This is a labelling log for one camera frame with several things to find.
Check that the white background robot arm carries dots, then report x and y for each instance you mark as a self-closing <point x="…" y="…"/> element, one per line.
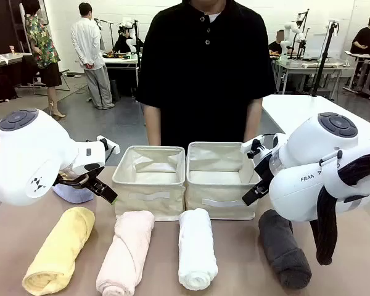
<point x="293" y="31"/>

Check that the person in white shirt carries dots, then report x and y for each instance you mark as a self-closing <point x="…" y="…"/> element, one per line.
<point x="89" y="52"/>

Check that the lavender folded towel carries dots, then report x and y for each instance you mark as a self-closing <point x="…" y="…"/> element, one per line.
<point x="74" y="195"/>

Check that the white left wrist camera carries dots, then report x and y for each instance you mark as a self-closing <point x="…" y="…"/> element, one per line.
<point x="111" y="145"/>

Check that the person's left forearm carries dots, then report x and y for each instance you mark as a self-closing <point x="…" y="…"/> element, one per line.
<point x="253" y="120"/>

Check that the grey side table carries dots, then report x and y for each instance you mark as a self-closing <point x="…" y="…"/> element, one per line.
<point x="6" y="58"/>

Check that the cream fabric storage bin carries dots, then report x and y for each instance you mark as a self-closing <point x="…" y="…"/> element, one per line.
<point x="148" y="200"/>
<point x="222" y="197"/>

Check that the person in black shirt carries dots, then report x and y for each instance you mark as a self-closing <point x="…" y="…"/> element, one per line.
<point x="203" y="77"/>

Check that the person in floral shirt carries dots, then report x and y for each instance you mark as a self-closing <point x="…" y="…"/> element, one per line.
<point x="43" y="46"/>

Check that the yellow towel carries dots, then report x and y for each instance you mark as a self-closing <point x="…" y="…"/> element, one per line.
<point x="58" y="253"/>

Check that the seated person in black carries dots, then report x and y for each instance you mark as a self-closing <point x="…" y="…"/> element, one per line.
<point x="121" y="44"/>

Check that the large white table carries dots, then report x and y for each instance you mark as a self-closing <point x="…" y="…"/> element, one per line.
<point x="311" y="105"/>

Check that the tall black tripod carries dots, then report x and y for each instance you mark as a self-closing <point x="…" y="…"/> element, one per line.
<point x="325" y="52"/>

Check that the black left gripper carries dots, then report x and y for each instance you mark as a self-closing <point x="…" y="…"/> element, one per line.
<point x="87" y="179"/>

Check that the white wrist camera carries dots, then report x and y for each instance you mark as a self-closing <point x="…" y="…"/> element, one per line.
<point x="249" y="145"/>
<point x="111" y="145"/>

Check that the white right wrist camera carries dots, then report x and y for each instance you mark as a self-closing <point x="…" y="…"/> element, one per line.
<point x="249" y="145"/>

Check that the grey background work table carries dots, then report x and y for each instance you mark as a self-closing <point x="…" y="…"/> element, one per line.
<point x="305" y="66"/>

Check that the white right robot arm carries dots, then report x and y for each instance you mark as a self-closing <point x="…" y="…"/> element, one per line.
<point x="311" y="185"/>

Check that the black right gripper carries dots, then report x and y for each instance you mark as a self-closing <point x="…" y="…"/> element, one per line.
<point x="263" y="168"/>

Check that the seated person with blurred face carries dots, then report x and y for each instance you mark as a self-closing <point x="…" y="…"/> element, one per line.
<point x="277" y="46"/>

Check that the white background work table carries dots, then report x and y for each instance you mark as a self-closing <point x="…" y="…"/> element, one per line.
<point x="120" y="60"/>

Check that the white towel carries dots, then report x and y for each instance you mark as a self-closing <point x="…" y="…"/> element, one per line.
<point x="195" y="253"/>

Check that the standing person in black tee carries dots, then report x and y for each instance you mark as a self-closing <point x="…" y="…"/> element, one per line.
<point x="365" y="38"/>

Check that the black microphone stand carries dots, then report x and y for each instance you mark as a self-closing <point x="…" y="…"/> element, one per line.
<point x="106" y="34"/>

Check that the person's right forearm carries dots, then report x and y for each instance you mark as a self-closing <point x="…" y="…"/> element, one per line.
<point x="153" y="126"/>

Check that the pink towel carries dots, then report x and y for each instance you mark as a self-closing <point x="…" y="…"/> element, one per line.
<point x="126" y="253"/>

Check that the dark grey rolled towel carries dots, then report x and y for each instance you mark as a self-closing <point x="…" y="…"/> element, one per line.
<point x="280" y="249"/>

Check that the small white background robot arm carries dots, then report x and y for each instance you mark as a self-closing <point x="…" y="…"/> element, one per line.
<point x="125" y="26"/>

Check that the black tripod stand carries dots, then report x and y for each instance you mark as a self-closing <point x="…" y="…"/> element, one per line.
<point x="137" y="40"/>

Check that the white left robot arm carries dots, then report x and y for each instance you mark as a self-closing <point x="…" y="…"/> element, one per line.
<point x="34" y="148"/>

